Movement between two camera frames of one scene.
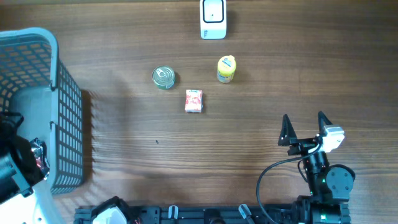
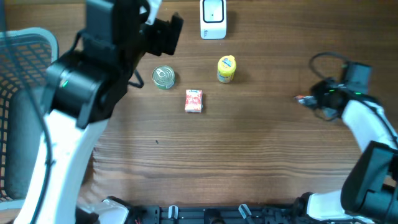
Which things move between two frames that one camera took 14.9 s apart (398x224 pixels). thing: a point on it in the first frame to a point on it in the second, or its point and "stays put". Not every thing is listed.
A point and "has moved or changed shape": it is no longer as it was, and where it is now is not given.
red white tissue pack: [194, 101] stays put
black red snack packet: [38, 148] has moved or changed shape
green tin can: [163, 77] stays put
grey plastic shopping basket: [34, 83] stays put
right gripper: [301, 144] to [316, 87]
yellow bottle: [226, 68] stays put
